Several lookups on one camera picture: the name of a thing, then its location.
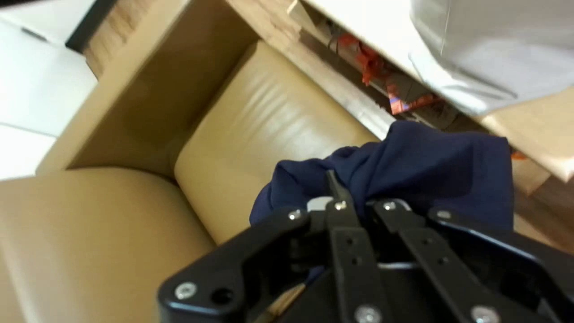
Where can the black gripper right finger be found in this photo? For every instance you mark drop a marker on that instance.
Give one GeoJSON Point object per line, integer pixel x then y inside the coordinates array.
{"type": "Point", "coordinates": [480, 275]}

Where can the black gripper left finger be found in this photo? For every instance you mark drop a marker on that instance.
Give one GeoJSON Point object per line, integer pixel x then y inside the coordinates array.
{"type": "Point", "coordinates": [242, 276]}

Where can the dark blue clothing piece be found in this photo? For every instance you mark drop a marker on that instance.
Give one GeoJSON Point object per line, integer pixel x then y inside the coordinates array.
{"type": "Point", "coordinates": [464, 172]}

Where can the white fabric laundry basket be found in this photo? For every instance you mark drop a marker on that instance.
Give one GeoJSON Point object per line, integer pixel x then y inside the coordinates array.
{"type": "Point", "coordinates": [486, 54]}

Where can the tan leather sofa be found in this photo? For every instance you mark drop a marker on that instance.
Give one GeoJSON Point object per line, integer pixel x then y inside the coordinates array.
{"type": "Point", "coordinates": [163, 162]}

